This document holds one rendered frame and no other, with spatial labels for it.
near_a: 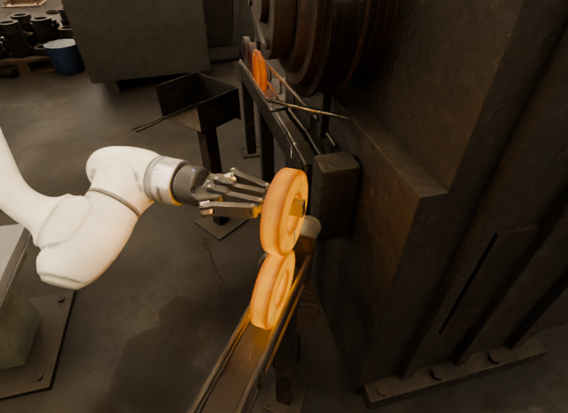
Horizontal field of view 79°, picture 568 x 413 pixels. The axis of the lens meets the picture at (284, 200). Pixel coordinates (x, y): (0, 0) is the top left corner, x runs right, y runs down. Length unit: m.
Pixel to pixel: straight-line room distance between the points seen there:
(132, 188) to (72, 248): 0.14
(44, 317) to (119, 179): 1.11
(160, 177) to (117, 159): 0.10
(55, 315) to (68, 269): 1.06
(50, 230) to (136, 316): 0.96
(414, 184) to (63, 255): 0.61
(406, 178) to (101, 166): 0.57
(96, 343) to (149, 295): 0.25
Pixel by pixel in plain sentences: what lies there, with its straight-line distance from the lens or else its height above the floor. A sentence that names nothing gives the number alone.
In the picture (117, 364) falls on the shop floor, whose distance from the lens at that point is 1.51.
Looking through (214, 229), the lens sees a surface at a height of 0.01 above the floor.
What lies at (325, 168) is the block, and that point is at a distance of 0.81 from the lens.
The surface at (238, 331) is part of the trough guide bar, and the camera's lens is 0.65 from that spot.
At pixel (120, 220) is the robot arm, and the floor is 0.84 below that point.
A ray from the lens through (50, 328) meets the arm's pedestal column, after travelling 1.68.
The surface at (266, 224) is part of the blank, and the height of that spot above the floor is 0.88.
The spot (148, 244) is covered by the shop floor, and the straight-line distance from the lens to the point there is 1.83.
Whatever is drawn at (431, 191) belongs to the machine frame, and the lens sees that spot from 0.67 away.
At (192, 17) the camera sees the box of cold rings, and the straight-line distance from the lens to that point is 3.32.
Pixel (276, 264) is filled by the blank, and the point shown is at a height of 0.79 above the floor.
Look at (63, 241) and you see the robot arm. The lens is 0.66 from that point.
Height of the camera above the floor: 1.26
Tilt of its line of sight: 40 degrees down
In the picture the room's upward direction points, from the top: straight up
